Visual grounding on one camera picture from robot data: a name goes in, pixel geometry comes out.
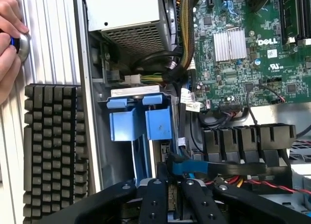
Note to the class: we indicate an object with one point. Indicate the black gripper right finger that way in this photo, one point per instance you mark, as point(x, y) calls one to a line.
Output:
point(201, 204)

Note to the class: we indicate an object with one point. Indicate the green Dell motherboard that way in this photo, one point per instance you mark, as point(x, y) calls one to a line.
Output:
point(255, 71)

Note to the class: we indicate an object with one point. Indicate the silver power supply unit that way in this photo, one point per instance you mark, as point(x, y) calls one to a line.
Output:
point(121, 10)

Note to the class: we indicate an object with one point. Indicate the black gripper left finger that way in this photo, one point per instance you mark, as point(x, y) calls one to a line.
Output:
point(154, 202)

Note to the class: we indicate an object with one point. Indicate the bare person hand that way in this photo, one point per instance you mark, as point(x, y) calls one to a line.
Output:
point(8, 12)

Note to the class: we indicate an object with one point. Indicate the grey metal disk bay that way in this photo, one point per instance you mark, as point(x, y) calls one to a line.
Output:
point(133, 91)

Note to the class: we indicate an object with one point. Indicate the blue empty disk bracket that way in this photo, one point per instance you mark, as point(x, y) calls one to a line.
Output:
point(124, 124)

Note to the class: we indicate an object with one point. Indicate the black plastic fan shroud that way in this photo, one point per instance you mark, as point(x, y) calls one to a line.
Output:
point(247, 141)

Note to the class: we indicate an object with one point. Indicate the open black PC case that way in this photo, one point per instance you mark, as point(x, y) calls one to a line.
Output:
point(92, 112)

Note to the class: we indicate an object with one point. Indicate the silver finned heat sink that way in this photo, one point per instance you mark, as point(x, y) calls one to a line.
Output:
point(229, 45)

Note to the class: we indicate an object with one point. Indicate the dark grey keyboard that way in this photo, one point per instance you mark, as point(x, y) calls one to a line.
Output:
point(56, 148)

